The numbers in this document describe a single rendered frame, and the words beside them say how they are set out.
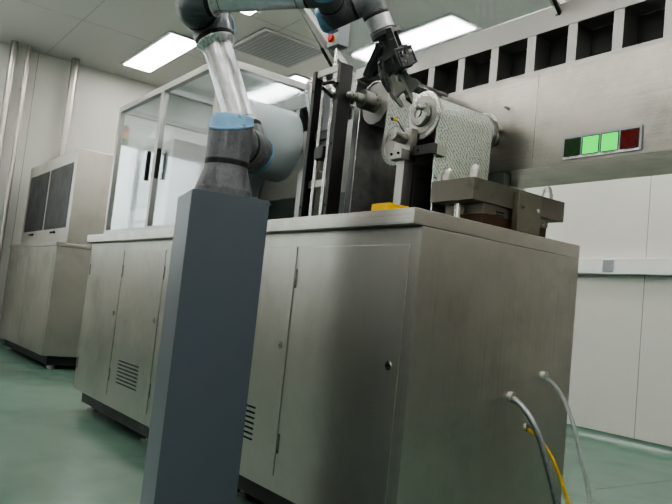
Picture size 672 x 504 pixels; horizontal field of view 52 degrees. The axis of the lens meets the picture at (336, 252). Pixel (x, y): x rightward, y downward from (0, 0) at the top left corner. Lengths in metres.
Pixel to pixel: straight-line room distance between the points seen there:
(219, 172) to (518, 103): 1.03
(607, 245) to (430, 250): 3.22
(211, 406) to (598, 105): 1.36
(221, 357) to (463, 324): 0.61
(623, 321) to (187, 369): 3.43
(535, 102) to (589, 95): 0.19
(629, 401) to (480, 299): 2.96
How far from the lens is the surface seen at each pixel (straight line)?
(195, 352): 1.74
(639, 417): 4.66
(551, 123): 2.25
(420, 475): 1.73
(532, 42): 2.40
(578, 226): 4.97
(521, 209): 2.00
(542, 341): 2.01
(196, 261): 1.73
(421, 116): 2.12
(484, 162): 2.22
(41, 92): 7.39
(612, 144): 2.10
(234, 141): 1.83
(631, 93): 2.12
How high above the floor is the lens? 0.64
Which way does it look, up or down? 5 degrees up
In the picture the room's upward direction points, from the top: 6 degrees clockwise
